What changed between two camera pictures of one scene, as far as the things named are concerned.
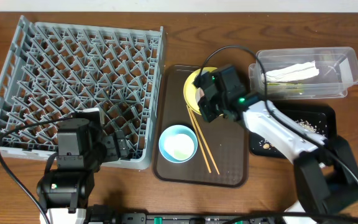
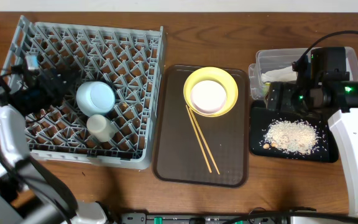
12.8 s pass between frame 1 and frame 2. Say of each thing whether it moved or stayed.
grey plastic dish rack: stayed
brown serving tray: stayed
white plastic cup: moved
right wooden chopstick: stayed
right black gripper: moved
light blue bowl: moved
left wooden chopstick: stayed
